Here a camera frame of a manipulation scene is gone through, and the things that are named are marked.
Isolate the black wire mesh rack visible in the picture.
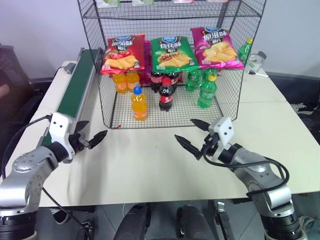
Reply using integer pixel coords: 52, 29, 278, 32
76, 0, 267, 130

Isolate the green lemon soda bottle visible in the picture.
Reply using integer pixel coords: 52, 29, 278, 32
197, 73, 219, 110
237, 37, 255, 64
201, 68, 219, 77
184, 69, 203, 92

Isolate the black white shoe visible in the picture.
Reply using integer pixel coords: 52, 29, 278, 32
53, 207, 71, 225

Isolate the green potato chips bag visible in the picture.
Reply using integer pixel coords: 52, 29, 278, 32
150, 35, 201, 74

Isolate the red potato chips bag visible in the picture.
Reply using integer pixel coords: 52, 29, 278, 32
99, 34, 147, 76

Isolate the black white patterned object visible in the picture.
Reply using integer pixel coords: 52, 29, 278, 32
290, 101, 320, 116

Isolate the green conveyor belt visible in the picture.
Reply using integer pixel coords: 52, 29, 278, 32
36, 46, 104, 151

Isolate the cola bottle red label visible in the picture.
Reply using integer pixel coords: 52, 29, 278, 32
150, 71, 164, 94
165, 70, 184, 88
158, 77, 179, 112

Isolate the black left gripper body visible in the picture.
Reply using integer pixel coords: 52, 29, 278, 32
69, 133, 89, 154

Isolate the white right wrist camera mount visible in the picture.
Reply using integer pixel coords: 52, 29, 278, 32
208, 116, 236, 161

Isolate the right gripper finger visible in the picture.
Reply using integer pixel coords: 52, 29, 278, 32
190, 118, 210, 133
173, 134, 203, 161

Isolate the black table leg bracket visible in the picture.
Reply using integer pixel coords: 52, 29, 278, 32
214, 201, 232, 240

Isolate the grey sneaker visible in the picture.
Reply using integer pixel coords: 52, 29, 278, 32
298, 215, 316, 236

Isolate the white marker pen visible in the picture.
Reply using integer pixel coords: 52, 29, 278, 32
247, 70, 269, 79

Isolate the magenta potato chips bag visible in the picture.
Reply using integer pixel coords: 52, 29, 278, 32
190, 26, 245, 71

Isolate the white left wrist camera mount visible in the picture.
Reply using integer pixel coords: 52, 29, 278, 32
46, 112, 78, 158

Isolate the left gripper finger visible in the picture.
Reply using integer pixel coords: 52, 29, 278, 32
87, 129, 109, 150
74, 120, 90, 136

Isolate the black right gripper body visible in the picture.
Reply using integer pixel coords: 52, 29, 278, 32
200, 132, 222, 158

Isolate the orange soda bottle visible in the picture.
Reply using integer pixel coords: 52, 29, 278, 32
130, 86, 149, 122
112, 72, 129, 95
126, 71, 141, 94

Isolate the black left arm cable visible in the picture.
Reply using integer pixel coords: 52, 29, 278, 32
0, 113, 91, 240

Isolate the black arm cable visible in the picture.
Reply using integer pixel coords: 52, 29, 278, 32
202, 146, 289, 199
0, 113, 91, 240

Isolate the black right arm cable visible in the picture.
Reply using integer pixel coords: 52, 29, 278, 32
202, 146, 289, 199

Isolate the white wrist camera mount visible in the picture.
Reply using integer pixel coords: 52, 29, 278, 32
208, 116, 236, 161
46, 112, 78, 158

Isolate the dark rounded shape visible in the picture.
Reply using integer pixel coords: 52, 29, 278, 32
175, 204, 214, 240
115, 203, 151, 240

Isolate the green snack pack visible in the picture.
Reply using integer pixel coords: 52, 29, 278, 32
95, 0, 122, 8

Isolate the magenta snack bag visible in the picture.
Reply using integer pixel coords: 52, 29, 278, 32
139, 39, 153, 88

